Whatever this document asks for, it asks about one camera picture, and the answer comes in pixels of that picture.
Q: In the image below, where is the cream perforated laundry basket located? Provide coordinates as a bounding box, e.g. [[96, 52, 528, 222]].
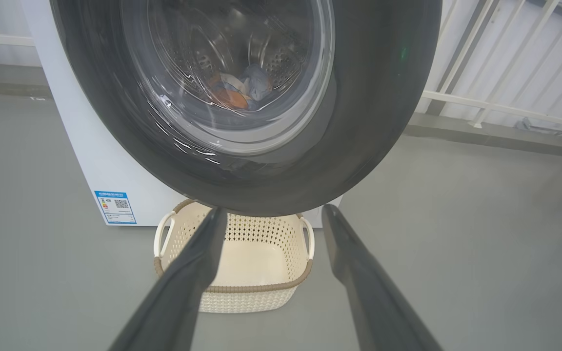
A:
[[153, 198, 315, 314]]

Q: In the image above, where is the black round glass door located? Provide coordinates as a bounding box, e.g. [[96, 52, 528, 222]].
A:
[[49, 0, 443, 218]]

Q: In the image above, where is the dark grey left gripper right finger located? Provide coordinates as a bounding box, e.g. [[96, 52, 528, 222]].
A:
[[322, 203, 443, 351]]

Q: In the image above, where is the light blue printed garment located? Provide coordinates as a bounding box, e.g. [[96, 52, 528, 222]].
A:
[[240, 64, 274, 104]]

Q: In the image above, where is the white orange printed garment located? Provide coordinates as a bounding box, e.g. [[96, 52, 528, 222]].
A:
[[208, 72, 251, 112]]

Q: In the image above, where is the white washing machine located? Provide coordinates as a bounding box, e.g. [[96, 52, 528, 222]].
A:
[[20, 0, 343, 229]]

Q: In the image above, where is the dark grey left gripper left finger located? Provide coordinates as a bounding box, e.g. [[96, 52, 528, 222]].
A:
[[107, 207, 228, 351]]

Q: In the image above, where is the blue energy label sticker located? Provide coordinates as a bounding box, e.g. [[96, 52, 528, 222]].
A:
[[94, 190, 138, 226]]

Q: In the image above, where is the white metal railing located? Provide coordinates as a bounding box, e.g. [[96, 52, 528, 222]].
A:
[[0, 0, 562, 147]]

